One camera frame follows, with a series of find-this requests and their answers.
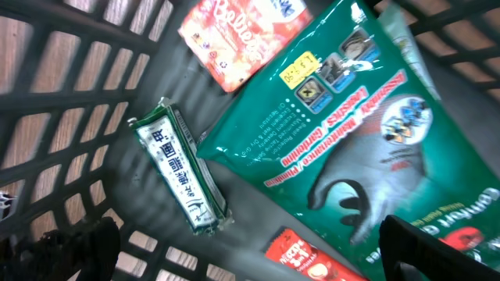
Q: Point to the red Nescafe coffee stick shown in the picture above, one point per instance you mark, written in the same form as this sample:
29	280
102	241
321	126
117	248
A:
286	247

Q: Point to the green white gum pack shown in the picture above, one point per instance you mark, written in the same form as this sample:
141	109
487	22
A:
165	136

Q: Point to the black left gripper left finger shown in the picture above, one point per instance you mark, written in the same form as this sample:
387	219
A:
90	254

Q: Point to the green 3M gloves package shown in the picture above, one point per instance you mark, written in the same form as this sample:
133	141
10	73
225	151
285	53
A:
340	132

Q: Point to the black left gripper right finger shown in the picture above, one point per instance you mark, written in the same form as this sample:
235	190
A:
406	251

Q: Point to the red tissue packet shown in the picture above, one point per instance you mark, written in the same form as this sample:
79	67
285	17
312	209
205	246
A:
233	39

